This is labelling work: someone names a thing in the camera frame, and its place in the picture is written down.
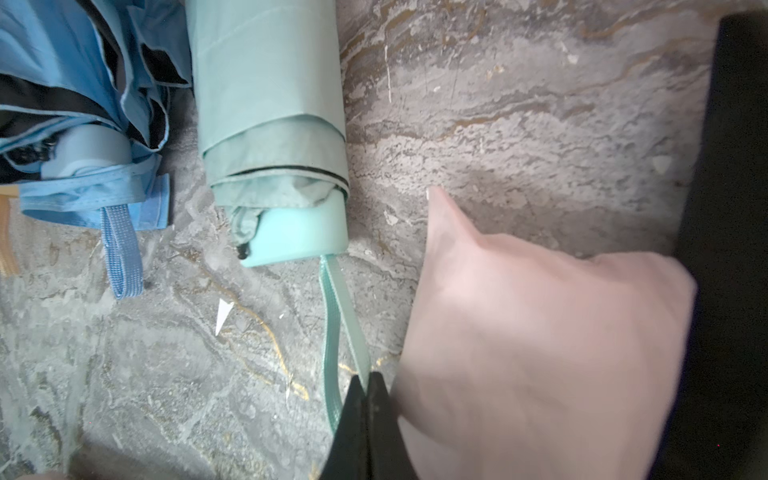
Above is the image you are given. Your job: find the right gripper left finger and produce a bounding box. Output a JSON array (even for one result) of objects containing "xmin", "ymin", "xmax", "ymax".
[{"xmin": 319, "ymin": 376, "xmax": 368, "ymax": 480}]

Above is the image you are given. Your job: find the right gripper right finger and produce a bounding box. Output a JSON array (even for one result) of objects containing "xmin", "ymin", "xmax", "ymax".
[{"xmin": 365, "ymin": 372, "xmax": 418, "ymax": 480}]

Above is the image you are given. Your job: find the small pink umbrella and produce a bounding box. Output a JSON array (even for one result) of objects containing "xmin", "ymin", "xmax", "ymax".
[{"xmin": 391, "ymin": 187, "xmax": 697, "ymax": 479}]

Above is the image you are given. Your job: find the black umbrella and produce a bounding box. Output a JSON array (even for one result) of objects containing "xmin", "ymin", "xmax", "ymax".
[{"xmin": 650, "ymin": 10, "xmax": 767, "ymax": 479}]

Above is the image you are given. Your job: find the beige umbrella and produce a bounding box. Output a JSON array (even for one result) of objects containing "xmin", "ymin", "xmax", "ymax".
[{"xmin": 0, "ymin": 184, "xmax": 19, "ymax": 277}]

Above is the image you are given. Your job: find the mint green umbrella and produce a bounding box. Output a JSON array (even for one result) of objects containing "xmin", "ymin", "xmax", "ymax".
[{"xmin": 185, "ymin": 1, "xmax": 371, "ymax": 428}]

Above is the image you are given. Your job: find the blue umbrella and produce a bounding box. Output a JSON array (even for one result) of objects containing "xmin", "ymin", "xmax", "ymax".
[{"xmin": 1, "ymin": 1, "xmax": 192, "ymax": 299}]

